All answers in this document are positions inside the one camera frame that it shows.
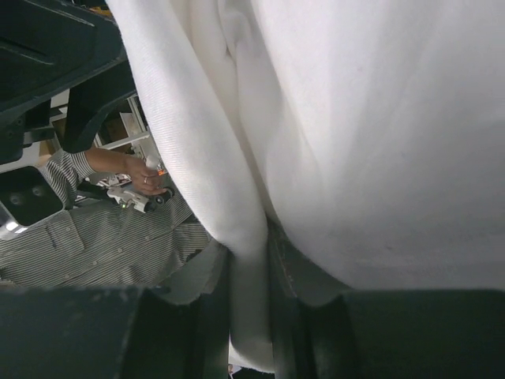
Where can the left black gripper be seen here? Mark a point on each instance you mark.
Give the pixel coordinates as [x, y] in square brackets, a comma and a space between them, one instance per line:
[48, 47]

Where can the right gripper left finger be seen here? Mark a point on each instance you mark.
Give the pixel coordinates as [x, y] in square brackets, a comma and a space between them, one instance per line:
[177, 330]

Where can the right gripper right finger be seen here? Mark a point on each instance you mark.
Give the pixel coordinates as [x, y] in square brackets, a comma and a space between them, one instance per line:
[320, 328]

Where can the white printed t shirt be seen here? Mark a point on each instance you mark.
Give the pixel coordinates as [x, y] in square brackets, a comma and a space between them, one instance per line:
[371, 132]

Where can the operator bare hand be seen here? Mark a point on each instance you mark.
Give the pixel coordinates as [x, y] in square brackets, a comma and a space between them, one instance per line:
[144, 179]

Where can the operator striped shirt torso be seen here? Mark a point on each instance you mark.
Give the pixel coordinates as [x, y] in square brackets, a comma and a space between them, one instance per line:
[101, 244]

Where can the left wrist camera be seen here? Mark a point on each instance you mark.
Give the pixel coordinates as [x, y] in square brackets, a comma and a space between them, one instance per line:
[27, 200]

